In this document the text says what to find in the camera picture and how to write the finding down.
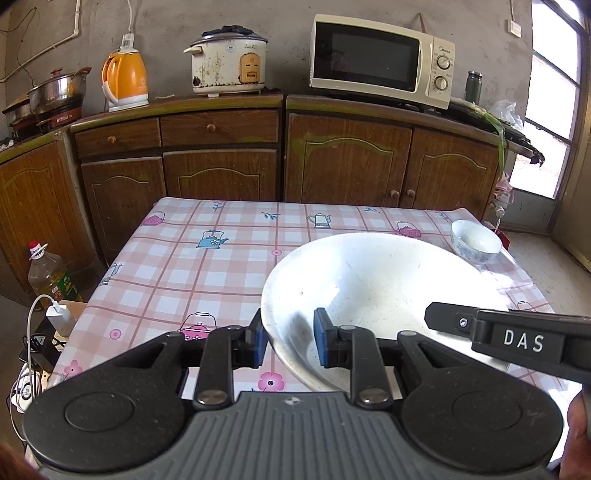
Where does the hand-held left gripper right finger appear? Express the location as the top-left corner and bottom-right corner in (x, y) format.
(313, 306), (467, 409)

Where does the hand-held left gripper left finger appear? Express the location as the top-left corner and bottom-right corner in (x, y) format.
(108, 308), (269, 412)

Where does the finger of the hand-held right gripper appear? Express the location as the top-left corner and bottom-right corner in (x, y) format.
(424, 301), (481, 334)

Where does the white bowl green print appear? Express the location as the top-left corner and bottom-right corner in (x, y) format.
(261, 232), (511, 392)

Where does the white bowl blue floral pattern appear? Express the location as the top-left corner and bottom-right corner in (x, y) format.
(450, 219), (502, 266)

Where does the person's right hand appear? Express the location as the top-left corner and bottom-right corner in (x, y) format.
(560, 392), (591, 480)

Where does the pink checked printed tablecloth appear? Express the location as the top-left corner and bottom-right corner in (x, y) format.
(48, 198), (571, 407)

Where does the tan metal door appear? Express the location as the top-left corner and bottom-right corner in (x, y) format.
(551, 138), (591, 273)

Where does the pink cloth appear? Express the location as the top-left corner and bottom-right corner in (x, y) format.
(493, 173), (514, 204)

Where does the wooden cabinet with drawers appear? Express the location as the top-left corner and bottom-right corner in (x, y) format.
(69, 95), (284, 266)

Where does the green scallion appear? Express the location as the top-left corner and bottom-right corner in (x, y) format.
(462, 102), (509, 162)

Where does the wooden two-door cabinet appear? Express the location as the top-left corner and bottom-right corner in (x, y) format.
(284, 95), (515, 222)

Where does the black flat tray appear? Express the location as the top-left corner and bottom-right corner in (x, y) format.
(448, 99), (546, 164)

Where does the tan wooden board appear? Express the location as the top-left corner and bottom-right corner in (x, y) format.
(60, 300), (88, 333)

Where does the white charger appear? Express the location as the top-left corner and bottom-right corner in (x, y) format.
(45, 302), (77, 337)

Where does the clear plastic bag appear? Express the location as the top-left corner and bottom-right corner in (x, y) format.
(488, 99), (525, 132)

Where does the black power adapter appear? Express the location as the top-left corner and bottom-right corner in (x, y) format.
(18, 332), (61, 370)

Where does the cooking oil bottle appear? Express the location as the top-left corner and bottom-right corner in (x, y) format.
(27, 241), (84, 310)

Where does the dark green thermos bottle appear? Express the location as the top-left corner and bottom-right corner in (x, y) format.
(464, 71), (483, 104)

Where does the white power strip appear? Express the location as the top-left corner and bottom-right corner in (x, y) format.
(11, 369), (51, 414)

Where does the wooden corner cabinet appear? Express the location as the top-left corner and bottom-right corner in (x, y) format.
(0, 131), (100, 305)

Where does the window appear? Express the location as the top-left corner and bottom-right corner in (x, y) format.
(505, 0), (591, 199)

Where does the cream microwave oven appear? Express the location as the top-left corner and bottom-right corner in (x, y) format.
(309, 14), (455, 110)

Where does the white rice cooker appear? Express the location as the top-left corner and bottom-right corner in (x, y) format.
(183, 25), (269, 97)

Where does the orange electric kettle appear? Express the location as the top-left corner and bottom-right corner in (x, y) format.
(102, 51), (151, 112)

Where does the dark electric cooker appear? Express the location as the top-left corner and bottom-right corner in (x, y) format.
(2, 95), (83, 139)

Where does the steel pot with lid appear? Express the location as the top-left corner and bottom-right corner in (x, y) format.
(28, 67), (92, 115)

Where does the white charger cable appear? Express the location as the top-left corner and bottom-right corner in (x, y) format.
(23, 294), (60, 370)

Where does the white wall conduit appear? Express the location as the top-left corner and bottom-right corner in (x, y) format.
(0, 0), (82, 84)

